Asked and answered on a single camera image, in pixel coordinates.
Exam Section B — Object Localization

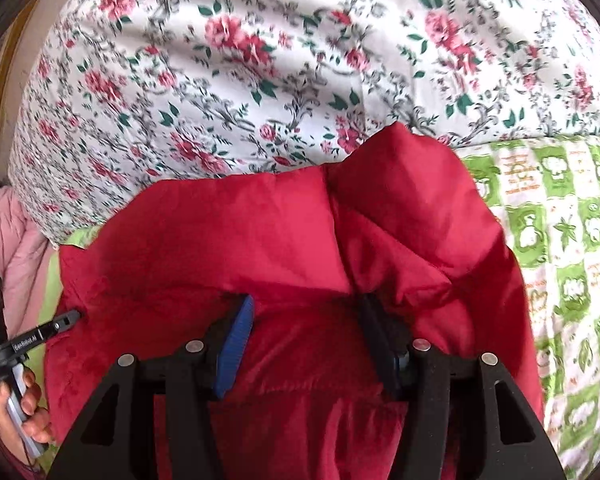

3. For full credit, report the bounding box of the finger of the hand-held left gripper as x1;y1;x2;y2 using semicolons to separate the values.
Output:
41;309;84;340

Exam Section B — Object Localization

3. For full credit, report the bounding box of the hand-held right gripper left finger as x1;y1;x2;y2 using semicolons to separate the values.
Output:
45;294;257;480

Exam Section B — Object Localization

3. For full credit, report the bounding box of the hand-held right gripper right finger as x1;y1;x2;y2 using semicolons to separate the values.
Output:
357;294;567;480

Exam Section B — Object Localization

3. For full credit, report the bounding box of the red quilted jacket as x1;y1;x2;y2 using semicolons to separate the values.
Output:
44;121;547;480

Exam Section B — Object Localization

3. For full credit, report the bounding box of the person's left hand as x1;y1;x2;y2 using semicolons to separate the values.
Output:
0;366;57;462

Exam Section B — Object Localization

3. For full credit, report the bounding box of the pink quilt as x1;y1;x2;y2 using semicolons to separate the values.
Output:
0;184;63;346

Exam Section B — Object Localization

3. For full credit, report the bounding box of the green patterned bed sheet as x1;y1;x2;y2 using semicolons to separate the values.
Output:
30;134;600;472

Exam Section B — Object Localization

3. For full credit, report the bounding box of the white floral quilt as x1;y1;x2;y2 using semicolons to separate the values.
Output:
7;0;600;252

